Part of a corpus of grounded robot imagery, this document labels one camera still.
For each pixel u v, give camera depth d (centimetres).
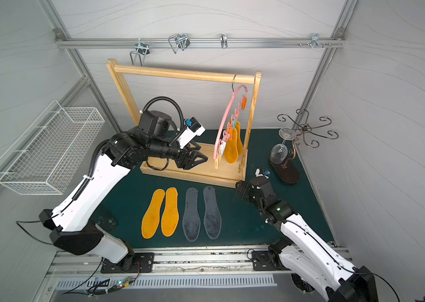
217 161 67
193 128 52
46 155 69
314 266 54
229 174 105
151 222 84
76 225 41
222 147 74
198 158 55
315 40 77
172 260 75
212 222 84
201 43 80
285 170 101
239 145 91
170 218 84
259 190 58
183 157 52
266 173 70
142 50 78
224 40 80
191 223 84
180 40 77
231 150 88
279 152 82
